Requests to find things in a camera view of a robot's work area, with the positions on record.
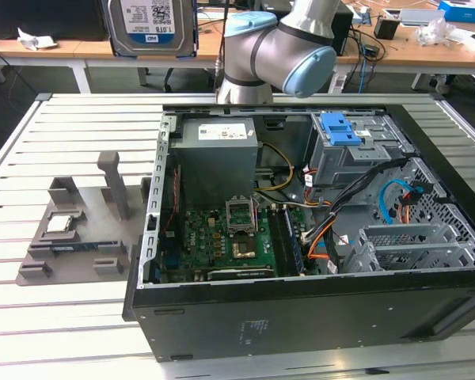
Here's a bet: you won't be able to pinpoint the blue data wire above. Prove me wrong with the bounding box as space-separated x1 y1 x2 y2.
378 178 425 225

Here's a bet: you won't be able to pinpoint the coloured power wire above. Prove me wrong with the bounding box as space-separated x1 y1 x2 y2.
395 180 425 223

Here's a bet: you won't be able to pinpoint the hard disk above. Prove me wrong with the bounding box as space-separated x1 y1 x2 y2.
102 0 200 62

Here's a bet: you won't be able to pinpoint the grey metal disk bay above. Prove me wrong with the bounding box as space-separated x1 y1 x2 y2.
357 222 457 249
351 240 475 275

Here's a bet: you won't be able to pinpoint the metal socket cover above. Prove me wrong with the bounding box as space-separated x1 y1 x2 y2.
225 196 259 236

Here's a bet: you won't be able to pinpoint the thin locking lever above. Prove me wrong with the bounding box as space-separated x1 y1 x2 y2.
252 195 261 237

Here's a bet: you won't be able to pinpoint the grey power supply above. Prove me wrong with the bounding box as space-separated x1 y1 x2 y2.
169 117 263 210

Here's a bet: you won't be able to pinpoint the CPU socket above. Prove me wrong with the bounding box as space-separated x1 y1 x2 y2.
230 233 259 261

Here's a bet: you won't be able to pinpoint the green motherboard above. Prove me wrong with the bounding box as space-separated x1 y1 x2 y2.
159 204 306 283

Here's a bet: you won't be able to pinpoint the black RAM slot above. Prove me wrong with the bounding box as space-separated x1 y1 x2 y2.
268 208 289 279
277 208 298 277

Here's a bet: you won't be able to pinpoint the RAM stick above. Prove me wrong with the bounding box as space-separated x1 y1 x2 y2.
51 241 104 253
283 207 306 275

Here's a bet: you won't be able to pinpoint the black graphics card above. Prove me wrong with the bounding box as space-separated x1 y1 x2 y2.
192 266 277 283

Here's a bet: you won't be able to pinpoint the grey metal drive cage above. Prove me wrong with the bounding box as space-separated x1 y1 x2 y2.
303 112 416 190

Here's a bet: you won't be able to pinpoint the blue plastic cage latch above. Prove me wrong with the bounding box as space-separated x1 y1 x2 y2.
319 112 362 147

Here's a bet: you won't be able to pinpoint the black PC case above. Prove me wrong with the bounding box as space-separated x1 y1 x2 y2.
121 103 475 362

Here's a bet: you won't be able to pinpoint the grey parts rack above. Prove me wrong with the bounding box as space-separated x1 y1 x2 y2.
15 151 152 287

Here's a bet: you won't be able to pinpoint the silver CPU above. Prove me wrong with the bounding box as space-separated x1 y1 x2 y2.
47 215 73 234

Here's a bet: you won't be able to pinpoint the blue circuit board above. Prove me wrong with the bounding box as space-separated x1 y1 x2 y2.
351 10 372 28

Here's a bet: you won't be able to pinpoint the small black box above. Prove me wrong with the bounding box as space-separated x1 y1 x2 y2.
373 17 401 40

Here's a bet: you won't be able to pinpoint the long wooden desk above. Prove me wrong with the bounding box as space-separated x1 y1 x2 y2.
0 10 475 95

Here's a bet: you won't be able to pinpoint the crumpled white paper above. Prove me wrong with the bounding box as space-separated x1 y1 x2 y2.
17 26 59 51

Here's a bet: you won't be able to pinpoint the flat grey device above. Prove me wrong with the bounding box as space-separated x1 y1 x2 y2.
401 8 447 28

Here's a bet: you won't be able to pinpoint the clear plastic bag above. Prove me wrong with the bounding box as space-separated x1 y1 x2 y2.
414 17 457 48

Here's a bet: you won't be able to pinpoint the large black box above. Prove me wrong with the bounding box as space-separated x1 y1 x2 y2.
0 0 108 41

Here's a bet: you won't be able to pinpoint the blue cardboard box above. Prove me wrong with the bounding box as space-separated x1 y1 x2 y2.
436 0 475 24

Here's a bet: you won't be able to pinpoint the grey white wire bundle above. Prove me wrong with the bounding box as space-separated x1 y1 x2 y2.
254 191 334 210

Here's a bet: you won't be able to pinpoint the thin red wire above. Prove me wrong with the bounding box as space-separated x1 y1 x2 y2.
173 165 182 223

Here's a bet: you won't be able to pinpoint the yellow and black wires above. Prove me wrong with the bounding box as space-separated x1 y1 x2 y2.
256 142 297 196

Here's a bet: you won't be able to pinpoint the orange wires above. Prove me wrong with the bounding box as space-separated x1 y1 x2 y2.
306 224 338 261

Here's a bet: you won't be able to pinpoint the black wire bundle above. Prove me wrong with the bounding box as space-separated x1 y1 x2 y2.
300 157 413 247

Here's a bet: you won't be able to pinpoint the black hanging cables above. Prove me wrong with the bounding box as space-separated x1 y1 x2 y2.
348 23 386 95

